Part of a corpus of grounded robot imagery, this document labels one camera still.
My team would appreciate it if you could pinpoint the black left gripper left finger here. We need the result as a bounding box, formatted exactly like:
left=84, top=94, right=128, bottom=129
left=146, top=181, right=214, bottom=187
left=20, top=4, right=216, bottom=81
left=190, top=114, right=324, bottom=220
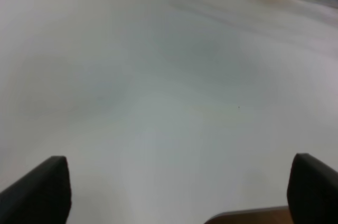
left=1, top=156, right=72, bottom=224

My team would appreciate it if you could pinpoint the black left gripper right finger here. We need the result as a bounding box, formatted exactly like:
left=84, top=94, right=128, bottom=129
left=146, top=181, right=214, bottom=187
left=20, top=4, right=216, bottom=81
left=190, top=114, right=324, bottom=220
left=287, top=153, right=337, bottom=224

